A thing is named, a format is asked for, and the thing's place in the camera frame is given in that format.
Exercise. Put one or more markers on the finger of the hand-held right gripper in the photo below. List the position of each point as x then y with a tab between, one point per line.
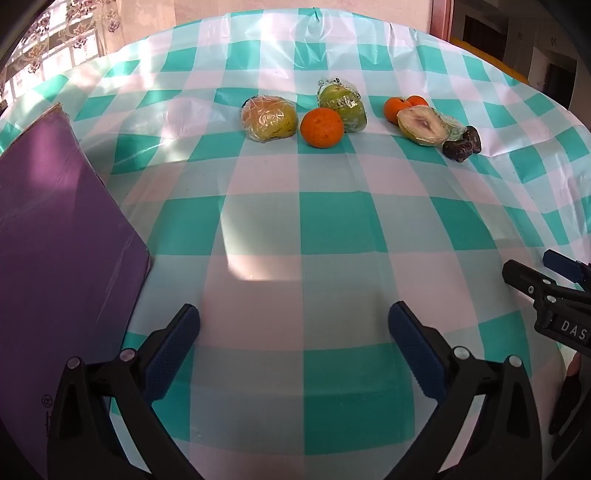
526	279
561	264

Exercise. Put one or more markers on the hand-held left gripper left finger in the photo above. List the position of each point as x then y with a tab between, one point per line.
173	350

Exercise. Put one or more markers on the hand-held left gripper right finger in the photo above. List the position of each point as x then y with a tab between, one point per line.
415	350

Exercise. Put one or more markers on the dark brown date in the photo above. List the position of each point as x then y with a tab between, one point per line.
456	151
473	138

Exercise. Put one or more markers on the half pear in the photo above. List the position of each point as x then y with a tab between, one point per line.
422	125

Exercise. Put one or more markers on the large orange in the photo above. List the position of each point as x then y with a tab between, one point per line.
322	128

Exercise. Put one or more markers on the yellow-green mango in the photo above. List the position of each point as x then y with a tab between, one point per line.
270	119

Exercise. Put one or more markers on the person's right hand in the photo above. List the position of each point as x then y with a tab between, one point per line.
572	397

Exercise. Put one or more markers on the teal white checkered tablecloth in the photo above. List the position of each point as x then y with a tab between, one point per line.
323	230

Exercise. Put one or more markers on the purple cardboard board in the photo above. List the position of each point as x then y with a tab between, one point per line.
60	240

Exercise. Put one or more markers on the small orange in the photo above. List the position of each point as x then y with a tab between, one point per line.
418	100
393	110

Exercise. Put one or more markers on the white cabinet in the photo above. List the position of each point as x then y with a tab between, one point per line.
540	50

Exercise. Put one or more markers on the wrapped green apple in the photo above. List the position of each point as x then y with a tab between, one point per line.
344	107

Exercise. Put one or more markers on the patterned lace curtain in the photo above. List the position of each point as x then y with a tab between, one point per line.
69	32

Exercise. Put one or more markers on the pink door frame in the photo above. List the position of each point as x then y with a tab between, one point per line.
441	18

